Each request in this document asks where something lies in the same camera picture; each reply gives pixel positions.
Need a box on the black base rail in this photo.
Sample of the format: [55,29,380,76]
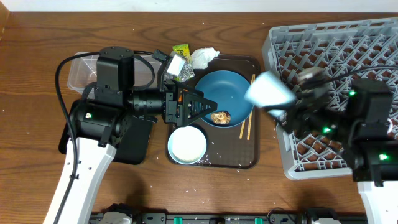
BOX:
[90,203,343,224]

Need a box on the yellow green foil wrapper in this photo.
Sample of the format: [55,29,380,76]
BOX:
[172,44,195,83]

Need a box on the light blue rice bowl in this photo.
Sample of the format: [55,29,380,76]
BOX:
[167,126,207,165]

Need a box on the dark brown serving tray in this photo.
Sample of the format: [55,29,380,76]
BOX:
[187,54,261,169]

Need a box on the white napkin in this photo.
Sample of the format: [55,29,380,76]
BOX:
[191,47,220,69]

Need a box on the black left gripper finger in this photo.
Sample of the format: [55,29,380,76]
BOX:
[180,105,217,126]
[182,88,218,109]

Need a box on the grey dishwasher rack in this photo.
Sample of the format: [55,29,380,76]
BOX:
[262,17,397,180]

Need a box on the clear plastic bin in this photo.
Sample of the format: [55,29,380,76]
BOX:
[67,54,162,94]

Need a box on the white cup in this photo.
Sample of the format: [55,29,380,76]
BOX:
[244,71,297,118]

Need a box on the blue plate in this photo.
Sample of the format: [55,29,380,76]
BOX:
[195,70,254,128]

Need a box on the brown food scrap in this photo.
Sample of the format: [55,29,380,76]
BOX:
[211,111,231,125]

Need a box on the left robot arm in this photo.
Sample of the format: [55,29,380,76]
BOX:
[45,46,217,223]

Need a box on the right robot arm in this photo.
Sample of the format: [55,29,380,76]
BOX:
[265,78,397,223]

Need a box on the black plastic bin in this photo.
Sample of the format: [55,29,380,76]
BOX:
[58,100,153,165]

